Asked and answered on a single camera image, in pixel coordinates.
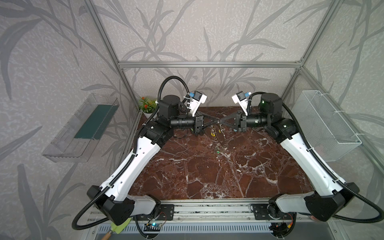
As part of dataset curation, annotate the metal keyring bunch with tags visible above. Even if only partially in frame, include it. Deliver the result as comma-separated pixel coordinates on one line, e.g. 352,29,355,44
211,123,229,154

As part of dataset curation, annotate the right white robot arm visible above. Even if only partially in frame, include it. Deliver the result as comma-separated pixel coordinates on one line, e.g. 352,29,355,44
220,91,359,222

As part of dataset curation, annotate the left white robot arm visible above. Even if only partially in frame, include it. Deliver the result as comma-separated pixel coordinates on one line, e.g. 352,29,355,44
87,92,207,226

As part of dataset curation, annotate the white pot with green plant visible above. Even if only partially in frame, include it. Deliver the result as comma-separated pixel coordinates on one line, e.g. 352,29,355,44
139,97,157,119

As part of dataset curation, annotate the small circuit board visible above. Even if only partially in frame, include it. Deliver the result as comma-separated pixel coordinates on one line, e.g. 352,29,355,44
144,222,165,232

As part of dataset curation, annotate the green silicone spatula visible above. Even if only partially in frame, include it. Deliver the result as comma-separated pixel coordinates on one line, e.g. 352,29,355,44
102,218,132,240

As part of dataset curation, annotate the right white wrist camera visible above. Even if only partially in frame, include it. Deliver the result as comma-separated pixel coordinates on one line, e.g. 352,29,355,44
232,91,251,116

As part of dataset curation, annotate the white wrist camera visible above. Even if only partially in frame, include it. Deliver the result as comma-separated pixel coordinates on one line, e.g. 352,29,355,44
185,91,207,117
232,91,251,116

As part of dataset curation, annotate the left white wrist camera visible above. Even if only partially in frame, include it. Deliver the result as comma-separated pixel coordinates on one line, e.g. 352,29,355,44
185,91,207,117

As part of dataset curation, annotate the white wire mesh basket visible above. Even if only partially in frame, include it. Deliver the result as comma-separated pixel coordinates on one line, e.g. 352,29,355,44
292,90,362,162

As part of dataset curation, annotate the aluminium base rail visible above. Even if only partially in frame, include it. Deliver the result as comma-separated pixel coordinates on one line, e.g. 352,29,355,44
86,197,319,235

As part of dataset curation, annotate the clear plastic wall shelf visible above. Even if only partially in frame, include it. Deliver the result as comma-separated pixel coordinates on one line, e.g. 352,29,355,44
42,94,120,163

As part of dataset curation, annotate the right black corrugated cable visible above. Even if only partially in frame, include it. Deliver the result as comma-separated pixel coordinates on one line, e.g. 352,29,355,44
248,91,384,224

